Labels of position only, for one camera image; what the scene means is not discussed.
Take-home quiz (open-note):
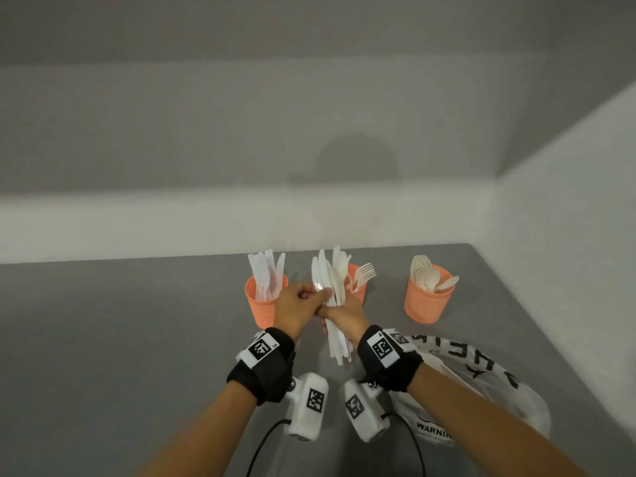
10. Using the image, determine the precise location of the group of white plastic knives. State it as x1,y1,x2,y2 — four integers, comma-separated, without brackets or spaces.
247,248,287,302

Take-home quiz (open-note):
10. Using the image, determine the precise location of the bundle of white plastic cutlery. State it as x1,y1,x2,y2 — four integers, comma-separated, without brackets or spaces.
311,245,355,367

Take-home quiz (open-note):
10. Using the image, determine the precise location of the orange mesh cup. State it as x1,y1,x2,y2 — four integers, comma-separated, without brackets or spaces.
244,273,289,330
403,265,456,325
345,263,369,307

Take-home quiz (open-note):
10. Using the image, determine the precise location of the black right wrist strap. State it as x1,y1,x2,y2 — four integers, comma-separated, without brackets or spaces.
356,325,424,393

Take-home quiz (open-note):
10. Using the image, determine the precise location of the group of white plastic forks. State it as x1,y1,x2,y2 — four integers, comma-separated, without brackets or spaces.
350,262,377,294

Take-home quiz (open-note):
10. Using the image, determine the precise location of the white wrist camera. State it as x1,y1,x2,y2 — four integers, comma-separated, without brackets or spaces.
287,372,330,442
343,378,391,444

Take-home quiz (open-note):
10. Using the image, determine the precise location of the black right camera cable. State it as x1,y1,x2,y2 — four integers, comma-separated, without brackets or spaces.
382,413,427,477

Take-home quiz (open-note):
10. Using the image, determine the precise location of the clear printed plastic bag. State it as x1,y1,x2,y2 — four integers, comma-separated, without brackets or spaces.
389,334,553,448

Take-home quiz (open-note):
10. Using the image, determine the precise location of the group of white plastic spoons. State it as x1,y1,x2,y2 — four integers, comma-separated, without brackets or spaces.
409,254,461,294

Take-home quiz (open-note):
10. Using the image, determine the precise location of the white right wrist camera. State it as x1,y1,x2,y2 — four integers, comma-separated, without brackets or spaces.
343,378,391,444

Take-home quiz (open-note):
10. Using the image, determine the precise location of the black left wrist strap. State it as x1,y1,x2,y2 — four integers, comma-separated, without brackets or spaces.
227,327,297,406

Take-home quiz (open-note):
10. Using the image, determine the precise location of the black wrist strap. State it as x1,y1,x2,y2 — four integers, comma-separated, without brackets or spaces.
227,327,297,406
356,325,424,393

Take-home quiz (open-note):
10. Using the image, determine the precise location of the black camera cable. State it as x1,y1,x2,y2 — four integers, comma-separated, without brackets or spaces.
382,413,427,477
245,418,292,477

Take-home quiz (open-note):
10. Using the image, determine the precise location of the person's right hand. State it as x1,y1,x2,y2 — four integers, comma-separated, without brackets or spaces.
318,296,372,344

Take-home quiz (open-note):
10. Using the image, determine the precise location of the person's left hand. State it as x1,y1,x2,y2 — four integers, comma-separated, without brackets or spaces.
273,282,333,343

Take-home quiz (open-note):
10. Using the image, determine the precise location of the person's right forearm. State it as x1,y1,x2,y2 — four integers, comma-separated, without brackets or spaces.
407,364,589,477

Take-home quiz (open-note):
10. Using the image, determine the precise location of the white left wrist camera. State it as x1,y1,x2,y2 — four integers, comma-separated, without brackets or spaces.
287,372,330,442

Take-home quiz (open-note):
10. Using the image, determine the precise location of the person's left forearm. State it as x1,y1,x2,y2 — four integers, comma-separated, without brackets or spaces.
139,380,259,477

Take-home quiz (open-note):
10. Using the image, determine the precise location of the black left camera cable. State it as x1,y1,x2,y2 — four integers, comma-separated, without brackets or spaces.
245,418,292,477

